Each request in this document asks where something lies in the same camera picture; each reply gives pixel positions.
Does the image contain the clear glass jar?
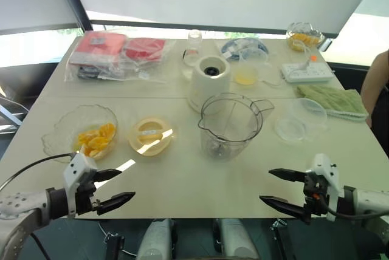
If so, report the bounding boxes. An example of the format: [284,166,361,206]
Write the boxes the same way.
[182,29,204,75]

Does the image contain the orange fruit pieces heap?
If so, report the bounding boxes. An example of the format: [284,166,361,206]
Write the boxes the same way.
[290,33,320,50]

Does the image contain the white power strip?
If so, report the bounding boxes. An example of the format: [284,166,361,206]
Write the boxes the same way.
[281,62,334,84]

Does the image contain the clear cup with yellow juice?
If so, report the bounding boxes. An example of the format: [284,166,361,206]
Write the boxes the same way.
[233,49,272,86]

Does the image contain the black table clamp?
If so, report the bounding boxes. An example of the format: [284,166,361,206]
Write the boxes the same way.
[269,219,294,260]
[103,231,126,260]

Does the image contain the person in black clothing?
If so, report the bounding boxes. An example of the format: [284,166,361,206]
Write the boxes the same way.
[360,49,389,154]

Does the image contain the green folded cloth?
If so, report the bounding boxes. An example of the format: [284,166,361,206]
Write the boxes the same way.
[296,84,370,120]

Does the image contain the orange mandarin segments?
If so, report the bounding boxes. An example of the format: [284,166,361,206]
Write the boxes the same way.
[74,122,117,158]

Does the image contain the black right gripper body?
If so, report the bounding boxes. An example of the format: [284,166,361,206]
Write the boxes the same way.
[303,174,331,225]

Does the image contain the clear bag with red item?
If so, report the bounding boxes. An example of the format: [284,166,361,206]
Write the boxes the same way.
[121,37,177,84]

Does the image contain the clear blender jug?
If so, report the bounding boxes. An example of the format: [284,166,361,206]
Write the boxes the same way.
[198,92,276,161]

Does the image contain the white blender base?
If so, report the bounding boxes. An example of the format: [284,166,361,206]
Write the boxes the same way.
[186,55,231,114]

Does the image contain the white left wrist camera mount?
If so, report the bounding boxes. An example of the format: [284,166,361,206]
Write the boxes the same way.
[63,152,98,219]

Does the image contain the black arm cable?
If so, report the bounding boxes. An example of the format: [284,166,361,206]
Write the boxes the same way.
[0,153,74,194]
[315,194,389,221]

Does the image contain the blue plate in plastic wrap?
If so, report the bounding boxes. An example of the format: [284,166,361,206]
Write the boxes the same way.
[220,37,270,60]

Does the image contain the clear bag with red booklet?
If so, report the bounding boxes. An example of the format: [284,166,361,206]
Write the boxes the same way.
[64,31,128,83]

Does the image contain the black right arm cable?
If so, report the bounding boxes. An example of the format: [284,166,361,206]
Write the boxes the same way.
[315,194,389,221]

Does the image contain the glass bowl under plastic wrap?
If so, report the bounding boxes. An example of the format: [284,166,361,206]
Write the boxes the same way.
[286,22,326,52]

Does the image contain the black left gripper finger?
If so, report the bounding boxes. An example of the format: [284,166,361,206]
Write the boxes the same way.
[97,191,136,216]
[94,168,123,183]

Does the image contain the white power cord with plug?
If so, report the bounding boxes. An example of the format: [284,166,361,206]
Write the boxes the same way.
[260,41,317,88]

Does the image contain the yellow round blender lid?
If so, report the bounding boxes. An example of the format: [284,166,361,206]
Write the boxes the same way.
[127,116,176,157]

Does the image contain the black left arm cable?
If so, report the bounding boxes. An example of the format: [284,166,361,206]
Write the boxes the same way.
[0,153,74,194]

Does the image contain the scalloped clear glass bowl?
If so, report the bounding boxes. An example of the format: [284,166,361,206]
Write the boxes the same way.
[41,104,119,164]

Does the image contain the dark window frame bar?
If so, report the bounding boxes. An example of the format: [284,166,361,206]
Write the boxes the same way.
[90,19,340,38]

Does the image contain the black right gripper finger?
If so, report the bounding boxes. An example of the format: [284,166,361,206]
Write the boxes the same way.
[258,195,306,219]
[268,168,308,183]

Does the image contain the grey metal frame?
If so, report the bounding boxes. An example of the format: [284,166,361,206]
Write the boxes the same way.
[0,94,31,135]

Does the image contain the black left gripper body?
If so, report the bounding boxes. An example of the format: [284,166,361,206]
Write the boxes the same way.
[74,171,101,216]

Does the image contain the grey rounded leg cover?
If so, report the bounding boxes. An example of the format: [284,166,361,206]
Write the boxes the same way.
[217,217,260,260]
[136,219,174,260]

